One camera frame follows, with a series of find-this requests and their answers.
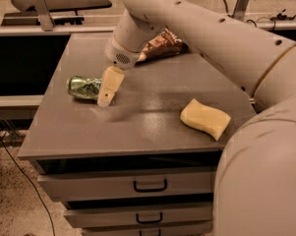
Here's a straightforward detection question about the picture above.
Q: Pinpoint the middle drawer black handle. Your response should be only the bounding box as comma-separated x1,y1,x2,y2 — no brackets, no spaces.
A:
136,212,163,224

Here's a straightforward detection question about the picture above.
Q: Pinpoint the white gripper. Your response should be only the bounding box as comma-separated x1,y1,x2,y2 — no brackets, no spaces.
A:
97,34,145,107

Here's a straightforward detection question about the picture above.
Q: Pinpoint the left metal rail bracket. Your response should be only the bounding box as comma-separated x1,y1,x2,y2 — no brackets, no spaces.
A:
31,0,54,31

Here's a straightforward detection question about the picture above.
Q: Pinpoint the metal rail bracket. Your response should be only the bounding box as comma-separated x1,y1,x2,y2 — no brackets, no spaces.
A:
232,0,250,21
31,0,54,31

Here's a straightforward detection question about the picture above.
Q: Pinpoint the yellow sponge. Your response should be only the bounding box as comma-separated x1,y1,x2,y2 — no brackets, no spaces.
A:
180,99,231,141

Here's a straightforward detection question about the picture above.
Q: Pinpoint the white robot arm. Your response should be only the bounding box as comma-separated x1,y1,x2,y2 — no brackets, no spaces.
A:
98,0,296,236

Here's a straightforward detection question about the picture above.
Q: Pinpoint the top drawer black handle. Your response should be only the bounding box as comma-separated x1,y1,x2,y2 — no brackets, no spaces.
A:
133,179,168,193

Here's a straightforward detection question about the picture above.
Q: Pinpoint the brown chip bag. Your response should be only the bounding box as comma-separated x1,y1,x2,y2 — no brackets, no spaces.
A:
138,29,188,62

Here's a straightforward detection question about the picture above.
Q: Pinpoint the black cable at rail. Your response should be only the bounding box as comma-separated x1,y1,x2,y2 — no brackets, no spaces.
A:
219,0,291,28

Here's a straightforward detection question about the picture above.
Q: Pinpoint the green soda can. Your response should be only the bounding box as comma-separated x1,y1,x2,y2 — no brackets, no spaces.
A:
66,76,101,100

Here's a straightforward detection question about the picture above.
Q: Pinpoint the grey drawer cabinet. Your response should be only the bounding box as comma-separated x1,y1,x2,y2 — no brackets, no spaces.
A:
19,32,255,236

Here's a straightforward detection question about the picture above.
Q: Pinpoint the right metal rail bracket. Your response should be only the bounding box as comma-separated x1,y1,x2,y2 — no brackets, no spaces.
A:
232,0,250,21

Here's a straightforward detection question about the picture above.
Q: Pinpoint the bottom drawer black handle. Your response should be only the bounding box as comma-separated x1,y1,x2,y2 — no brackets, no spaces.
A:
139,229,162,236

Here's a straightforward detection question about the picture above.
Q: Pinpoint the drawer black handle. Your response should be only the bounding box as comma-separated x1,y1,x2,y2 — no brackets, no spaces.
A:
133,179,168,193
136,212,163,224
139,229,162,236

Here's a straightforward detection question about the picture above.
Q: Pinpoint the black floor cable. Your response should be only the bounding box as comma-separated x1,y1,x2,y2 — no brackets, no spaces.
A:
0,128,57,236

